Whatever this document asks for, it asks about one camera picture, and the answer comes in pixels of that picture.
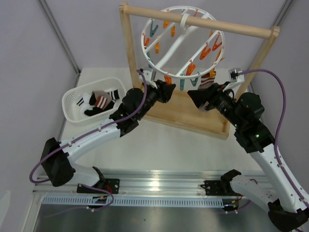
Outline taupe sock with orange stripes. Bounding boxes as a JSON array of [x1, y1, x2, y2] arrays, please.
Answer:
[[198, 71, 216, 89]]

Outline metal wall rail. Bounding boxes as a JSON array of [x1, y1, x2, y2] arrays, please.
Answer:
[[243, 0, 297, 80], [36, 0, 81, 75]]

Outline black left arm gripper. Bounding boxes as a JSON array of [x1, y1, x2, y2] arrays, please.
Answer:
[[136, 80, 175, 120]]

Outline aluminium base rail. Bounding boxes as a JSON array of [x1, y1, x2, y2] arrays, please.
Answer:
[[33, 169, 271, 198]]

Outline white round clip hanger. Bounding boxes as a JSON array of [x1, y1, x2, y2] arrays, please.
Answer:
[[140, 6, 225, 81]]

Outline metal wall rail left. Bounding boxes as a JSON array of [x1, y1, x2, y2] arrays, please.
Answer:
[[36, 0, 81, 75]]

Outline white slotted cable duct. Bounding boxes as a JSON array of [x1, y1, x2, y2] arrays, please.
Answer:
[[42, 195, 237, 208]]

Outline white perforated plastic basket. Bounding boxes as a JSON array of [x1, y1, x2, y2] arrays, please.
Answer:
[[62, 77, 126, 126]]

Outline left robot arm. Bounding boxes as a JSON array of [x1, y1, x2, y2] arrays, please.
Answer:
[[40, 80, 176, 193]]

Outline teal clothespin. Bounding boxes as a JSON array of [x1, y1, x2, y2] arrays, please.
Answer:
[[179, 78, 185, 91], [190, 72, 201, 87]]

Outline metal wall rail right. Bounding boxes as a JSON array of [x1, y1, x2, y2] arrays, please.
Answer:
[[243, 0, 297, 80]]

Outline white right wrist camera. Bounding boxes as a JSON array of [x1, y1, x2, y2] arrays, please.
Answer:
[[223, 68, 245, 92]]

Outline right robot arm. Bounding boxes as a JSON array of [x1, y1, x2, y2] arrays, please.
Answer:
[[187, 83, 309, 232]]

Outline wooden hanger stand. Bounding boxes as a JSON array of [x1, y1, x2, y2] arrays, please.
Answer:
[[119, 2, 271, 139]]

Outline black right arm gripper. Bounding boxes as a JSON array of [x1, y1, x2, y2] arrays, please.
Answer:
[[187, 82, 244, 129]]

